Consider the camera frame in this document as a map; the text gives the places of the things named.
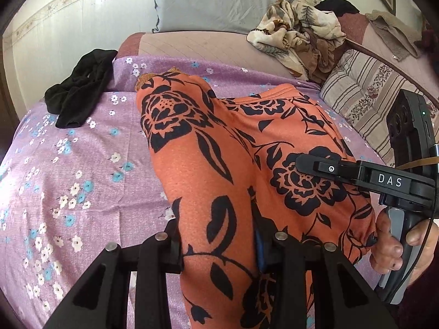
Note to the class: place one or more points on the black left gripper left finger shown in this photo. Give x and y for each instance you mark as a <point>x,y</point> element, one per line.
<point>99,298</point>

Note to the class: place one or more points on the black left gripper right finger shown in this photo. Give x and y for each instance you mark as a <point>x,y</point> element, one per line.
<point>319,279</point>

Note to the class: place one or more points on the orange black floral garment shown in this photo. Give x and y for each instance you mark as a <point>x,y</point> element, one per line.
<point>217,160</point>

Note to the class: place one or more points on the dark maroon sleeve forearm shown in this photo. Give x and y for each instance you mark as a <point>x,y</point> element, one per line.
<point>419,308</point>

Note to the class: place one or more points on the person's right hand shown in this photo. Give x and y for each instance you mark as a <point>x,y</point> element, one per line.
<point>386,254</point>

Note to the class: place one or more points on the striped floral pillow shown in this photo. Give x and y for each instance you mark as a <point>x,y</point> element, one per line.
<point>362,90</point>

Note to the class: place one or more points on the purple floral bed sheet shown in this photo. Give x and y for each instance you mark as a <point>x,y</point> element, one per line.
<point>66,193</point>

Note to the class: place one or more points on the dark red plaid cloth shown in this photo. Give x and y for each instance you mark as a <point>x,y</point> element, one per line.
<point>429,42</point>

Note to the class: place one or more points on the brown cloth on headboard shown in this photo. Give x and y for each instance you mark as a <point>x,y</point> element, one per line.
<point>396,35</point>

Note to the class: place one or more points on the beige floral crumpled blanket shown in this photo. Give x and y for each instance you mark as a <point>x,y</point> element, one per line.
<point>305,40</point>

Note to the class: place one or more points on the black cloth on headboard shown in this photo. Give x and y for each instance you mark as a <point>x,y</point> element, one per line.
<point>339,7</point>

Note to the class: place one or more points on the black small garment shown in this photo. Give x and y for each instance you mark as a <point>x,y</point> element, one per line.
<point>74,99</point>

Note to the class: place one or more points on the grey pillow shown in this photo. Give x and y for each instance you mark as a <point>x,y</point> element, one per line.
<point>236,16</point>

